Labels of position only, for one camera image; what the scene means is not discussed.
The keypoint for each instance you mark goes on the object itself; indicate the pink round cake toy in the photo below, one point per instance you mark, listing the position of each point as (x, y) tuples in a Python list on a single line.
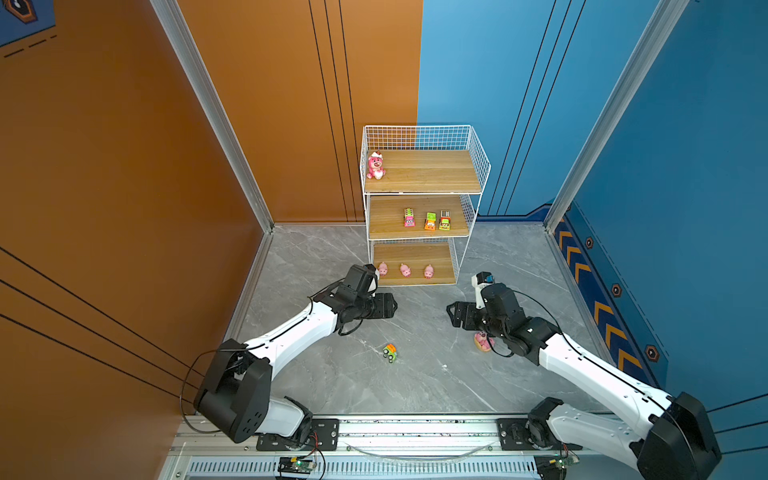
[(483, 342)]

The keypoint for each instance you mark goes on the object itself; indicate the green grey toy truck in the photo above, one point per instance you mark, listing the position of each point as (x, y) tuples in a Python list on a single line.
[(444, 221)]

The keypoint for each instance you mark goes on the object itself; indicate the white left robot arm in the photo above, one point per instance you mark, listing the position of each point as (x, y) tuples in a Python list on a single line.
[(235, 394)]

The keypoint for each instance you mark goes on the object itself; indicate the left green circuit board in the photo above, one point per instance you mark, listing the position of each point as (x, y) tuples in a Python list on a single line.
[(295, 467)]

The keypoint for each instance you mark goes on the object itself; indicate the green orange toy truck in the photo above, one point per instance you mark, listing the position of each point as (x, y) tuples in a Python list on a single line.
[(430, 221)]

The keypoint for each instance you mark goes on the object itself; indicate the white wire wooden shelf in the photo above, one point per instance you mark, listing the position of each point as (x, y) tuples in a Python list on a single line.
[(429, 168)]

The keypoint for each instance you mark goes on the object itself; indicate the green circuit board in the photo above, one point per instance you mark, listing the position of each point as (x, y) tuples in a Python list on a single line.
[(295, 467), (563, 461)]

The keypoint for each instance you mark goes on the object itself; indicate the right green circuit board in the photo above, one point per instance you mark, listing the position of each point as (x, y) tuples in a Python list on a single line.
[(563, 461)]

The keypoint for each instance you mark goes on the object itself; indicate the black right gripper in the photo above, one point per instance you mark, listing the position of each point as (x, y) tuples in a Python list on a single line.
[(469, 309)]

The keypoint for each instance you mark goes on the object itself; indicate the orange green toy car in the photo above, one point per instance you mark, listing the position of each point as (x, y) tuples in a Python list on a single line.
[(390, 353)]

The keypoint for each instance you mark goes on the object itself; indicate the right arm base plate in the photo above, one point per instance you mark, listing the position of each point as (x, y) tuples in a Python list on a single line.
[(516, 434)]

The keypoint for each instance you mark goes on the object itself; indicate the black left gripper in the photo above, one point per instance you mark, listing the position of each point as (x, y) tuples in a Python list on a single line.
[(385, 308)]

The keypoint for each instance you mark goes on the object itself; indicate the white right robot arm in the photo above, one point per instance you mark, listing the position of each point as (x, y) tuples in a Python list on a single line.
[(659, 435)]

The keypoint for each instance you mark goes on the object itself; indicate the aluminium front rail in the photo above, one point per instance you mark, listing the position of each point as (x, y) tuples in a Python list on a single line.
[(377, 446)]

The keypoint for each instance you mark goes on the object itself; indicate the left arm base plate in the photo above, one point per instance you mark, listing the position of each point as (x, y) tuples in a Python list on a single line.
[(323, 433)]

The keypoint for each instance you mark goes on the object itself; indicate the pink toy truck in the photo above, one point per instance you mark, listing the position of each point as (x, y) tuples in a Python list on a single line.
[(409, 220)]

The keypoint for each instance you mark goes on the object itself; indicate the pink bear toy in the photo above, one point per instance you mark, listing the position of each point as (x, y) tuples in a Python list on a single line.
[(375, 168)]

